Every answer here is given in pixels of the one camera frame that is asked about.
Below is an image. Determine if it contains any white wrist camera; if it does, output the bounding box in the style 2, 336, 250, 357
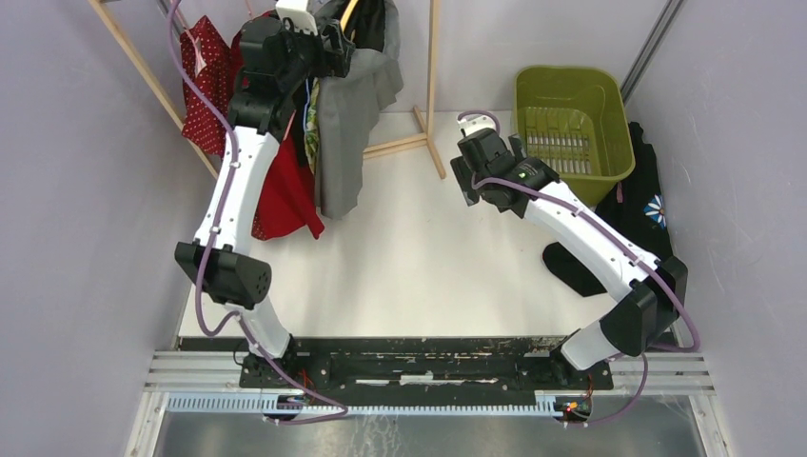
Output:
458, 114, 500, 137
275, 0, 319, 36

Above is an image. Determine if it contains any aluminium corner profile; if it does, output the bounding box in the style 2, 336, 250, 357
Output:
156, 0, 188, 38
620, 0, 687, 105

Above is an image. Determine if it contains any black garment with flower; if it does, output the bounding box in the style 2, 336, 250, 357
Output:
542, 122, 673, 297

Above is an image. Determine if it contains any yellow lemon print garment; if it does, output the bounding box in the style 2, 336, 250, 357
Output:
303, 78, 320, 174

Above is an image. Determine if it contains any aluminium corner profile left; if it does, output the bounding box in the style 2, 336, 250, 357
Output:
156, 0, 188, 38

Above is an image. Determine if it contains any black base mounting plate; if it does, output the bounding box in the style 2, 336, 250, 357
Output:
278, 336, 615, 411

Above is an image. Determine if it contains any green plastic laundry basket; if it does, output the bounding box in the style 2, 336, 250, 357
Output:
512, 66, 636, 207

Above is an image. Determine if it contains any yellow hanger with metal hook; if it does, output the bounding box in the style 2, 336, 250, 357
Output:
340, 0, 359, 31

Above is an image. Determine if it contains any red polka dot skirt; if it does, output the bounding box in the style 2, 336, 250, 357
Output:
180, 15, 232, 156

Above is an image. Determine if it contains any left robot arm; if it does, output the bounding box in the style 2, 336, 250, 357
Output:
174, 11, 356, 387

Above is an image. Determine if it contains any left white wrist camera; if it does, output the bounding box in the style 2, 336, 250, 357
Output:
275, 0, 319, 36

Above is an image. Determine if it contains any aluminium corner profile right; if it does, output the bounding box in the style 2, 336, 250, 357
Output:
620, 0, 687, 105

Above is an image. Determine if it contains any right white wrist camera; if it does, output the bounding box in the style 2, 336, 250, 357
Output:
458, 114, 500, 137

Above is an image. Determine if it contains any grey pleated skirt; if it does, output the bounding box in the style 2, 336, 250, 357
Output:
308, 1, 404, 220

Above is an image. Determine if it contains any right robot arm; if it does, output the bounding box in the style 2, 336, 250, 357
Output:
451, 127, 691, 388

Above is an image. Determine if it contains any plain red skirt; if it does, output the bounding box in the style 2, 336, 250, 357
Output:
226, 28, 325, 242

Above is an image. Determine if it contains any wooden clothes rack frame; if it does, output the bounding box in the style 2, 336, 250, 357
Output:
89, 1, 446, 179

